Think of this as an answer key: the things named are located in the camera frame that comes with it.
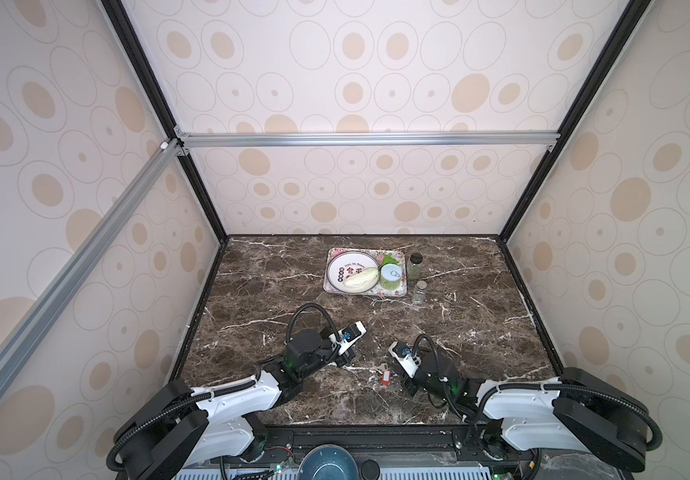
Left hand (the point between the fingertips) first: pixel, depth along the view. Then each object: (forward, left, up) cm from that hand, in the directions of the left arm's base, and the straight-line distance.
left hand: (368, 329), depth 77 cm
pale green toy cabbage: (+26, -1, -13) cm, 29 cm away
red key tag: (-7, -6, -16) cm, 19 cm away
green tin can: (+25, -9, -12) cm, 29 cm away
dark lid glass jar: (+27, -17, -10) cm, 34 cm away
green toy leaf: (+31, -8, -9) cm, 33 cm away
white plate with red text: (+33, +7, -16) cm, 38 cm away
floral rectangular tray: (+39, -6, -16) cm, 42 cm away
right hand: (-3, -8, -14) cm, 16 cm away
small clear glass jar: (+17, -17, -11) cm, 27 cm away
